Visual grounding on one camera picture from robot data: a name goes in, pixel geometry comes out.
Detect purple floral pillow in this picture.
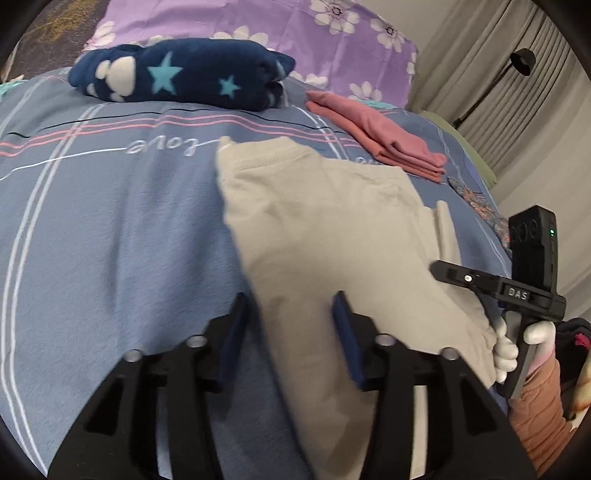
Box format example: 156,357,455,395
83,0,419,112

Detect grey curtain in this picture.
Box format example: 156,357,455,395
406,0,591,301

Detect folded pink garment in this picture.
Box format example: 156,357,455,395
305,90,448,184

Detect black floor lamp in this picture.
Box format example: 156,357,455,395
452,47,536,130

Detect navy star print blanket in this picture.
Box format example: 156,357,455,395
69,38,296,112

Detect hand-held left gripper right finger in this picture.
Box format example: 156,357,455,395
331,291,539,480

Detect dark tree print cushion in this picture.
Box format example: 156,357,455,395
9,0,116,81

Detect person's right forearm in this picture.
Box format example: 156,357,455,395
508,357,578,457

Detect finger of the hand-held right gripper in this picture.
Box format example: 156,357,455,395
429,260,507,296

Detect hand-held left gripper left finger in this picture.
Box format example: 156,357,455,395
48,293,250,480

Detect beige long sleeve shirt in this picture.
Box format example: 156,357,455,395
216,136,499,480

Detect floral fabric pad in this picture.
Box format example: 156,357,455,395
447,176,481,204
466,194,514,259

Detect dark cloth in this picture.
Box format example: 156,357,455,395
554,318,591,384

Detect blue striped bed sheet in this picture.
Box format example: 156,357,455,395
0,69,522,480

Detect person's right hand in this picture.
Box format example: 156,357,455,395
490,318,557,384

